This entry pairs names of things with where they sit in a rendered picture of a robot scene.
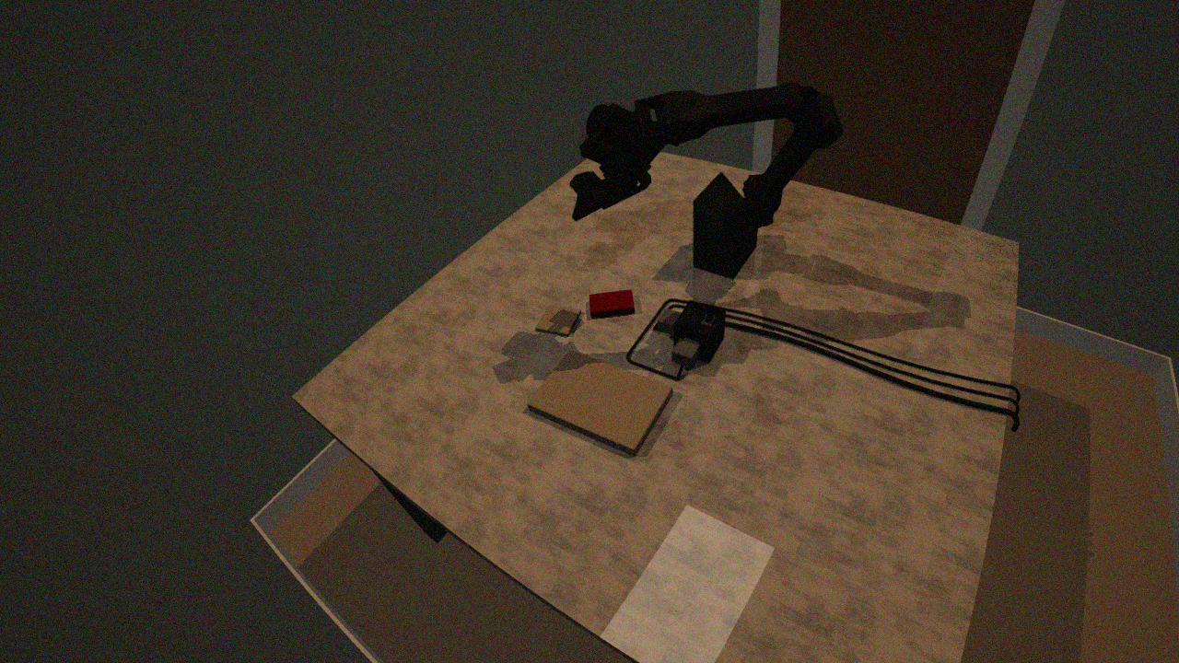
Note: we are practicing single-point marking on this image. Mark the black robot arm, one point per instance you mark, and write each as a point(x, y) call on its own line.
point(686, 115)

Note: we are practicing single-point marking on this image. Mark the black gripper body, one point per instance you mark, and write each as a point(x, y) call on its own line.
point(622, 174)

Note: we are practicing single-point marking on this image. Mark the flat brown square tile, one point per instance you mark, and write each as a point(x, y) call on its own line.
point(558, 320)

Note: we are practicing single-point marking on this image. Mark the flat tan rectangular board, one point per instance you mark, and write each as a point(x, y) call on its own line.
point(601, 401)

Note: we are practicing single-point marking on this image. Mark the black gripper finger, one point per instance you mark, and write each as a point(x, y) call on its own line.
point(582, 209)
point(618, 196)

